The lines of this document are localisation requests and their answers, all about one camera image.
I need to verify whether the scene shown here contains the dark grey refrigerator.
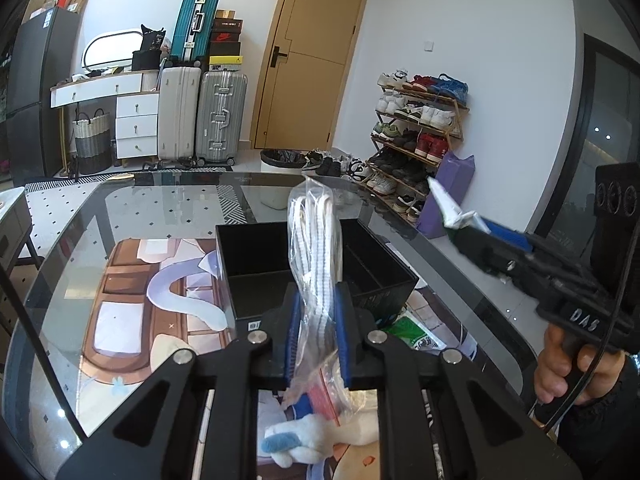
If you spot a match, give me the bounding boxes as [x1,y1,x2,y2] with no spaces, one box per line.
[5,7,83,176]

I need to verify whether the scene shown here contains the rows of assorted shoes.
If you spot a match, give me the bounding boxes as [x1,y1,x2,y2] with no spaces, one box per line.
[370,71,470,223]

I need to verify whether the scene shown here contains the white trash bin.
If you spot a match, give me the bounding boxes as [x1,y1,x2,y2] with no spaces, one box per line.
[260,149,308,210]

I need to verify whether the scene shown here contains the black white patterned rug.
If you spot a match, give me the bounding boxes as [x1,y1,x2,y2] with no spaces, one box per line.
[22,172,251,228]

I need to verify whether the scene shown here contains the teal suitcase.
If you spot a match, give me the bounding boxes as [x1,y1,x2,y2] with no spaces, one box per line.
[170,0,222,66]

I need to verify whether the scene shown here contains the grey side table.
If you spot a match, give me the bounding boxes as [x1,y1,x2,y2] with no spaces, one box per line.
[0,187,46,281]

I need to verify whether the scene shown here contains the clear bag of braided rope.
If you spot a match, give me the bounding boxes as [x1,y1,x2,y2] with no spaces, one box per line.
[282,175,348,408]

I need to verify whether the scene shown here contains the black cardboard box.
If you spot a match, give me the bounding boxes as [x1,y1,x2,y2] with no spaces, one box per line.
[215,217,420,323]

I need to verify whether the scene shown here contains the black bag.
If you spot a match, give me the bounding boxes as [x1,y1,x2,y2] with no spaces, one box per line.
[131,24,168,72]

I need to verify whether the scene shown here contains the dark framed glass door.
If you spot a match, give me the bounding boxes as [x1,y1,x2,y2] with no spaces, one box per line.
[525,35,640,241]

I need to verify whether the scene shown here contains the white blue plush toy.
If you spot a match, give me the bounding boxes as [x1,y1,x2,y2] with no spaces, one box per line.
[262,412,381,466]

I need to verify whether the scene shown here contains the white dressing table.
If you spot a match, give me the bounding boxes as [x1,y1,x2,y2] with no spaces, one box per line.
[50,70,161,166]

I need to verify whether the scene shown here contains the person's right hand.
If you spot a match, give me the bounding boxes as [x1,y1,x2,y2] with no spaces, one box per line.
[531,322,628,408]

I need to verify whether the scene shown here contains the silver suitcase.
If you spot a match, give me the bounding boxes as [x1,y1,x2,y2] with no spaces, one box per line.
[195,71,248,165]

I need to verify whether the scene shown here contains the wooden shoe rack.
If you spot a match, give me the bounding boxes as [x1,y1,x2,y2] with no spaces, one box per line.
[367,72,472,211]

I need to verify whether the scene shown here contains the oval white mirror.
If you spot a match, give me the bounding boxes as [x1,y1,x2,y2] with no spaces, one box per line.
[81,27,146,73]

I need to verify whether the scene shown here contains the loose sneakers and sandals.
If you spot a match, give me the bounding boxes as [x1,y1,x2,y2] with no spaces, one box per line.
[302,149,371,181]

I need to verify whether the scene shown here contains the person's right forearm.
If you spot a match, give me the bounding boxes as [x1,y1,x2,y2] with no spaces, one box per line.
[552,355,640,480]

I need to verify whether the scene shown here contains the black cable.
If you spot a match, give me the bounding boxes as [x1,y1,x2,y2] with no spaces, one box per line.
[542,237,632,428]
[0,260,88,441]

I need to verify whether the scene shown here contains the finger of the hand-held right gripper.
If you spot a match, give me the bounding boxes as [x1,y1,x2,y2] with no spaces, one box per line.
[479,216,602,287]
[450,224,557,307]

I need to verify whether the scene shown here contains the purple paper bag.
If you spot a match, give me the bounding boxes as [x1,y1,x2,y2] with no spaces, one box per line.
[416,151,476,240]

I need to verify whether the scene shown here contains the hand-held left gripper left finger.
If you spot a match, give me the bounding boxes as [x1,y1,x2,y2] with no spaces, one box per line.
[55,282,303,480]

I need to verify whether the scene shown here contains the green white packet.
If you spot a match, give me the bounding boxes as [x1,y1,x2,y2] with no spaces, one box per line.
[385,310,448,353]

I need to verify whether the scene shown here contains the yellow black shoe box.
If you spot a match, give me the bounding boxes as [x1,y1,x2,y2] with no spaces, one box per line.
[208,55,243,73]

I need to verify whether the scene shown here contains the tan wooden door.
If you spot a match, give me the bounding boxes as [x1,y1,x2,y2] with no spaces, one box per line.
[250,0,371,151]

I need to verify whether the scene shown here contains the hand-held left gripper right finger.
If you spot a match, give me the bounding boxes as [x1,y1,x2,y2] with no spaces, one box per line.
[335,282,585,480]

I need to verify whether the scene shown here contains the white suitcase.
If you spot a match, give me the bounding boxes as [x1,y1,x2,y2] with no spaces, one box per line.
[157,65,202,163]

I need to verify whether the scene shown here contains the white plastic packet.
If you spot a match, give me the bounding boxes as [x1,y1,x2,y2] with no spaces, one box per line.
[427,175,483,233]

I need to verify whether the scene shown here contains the woven laundry basket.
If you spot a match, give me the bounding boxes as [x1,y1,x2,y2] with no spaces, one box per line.
[71,109,112,175]

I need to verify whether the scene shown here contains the printed cartoon table mat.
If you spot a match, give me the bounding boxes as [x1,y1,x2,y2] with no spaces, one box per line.
[80,237,481,480]

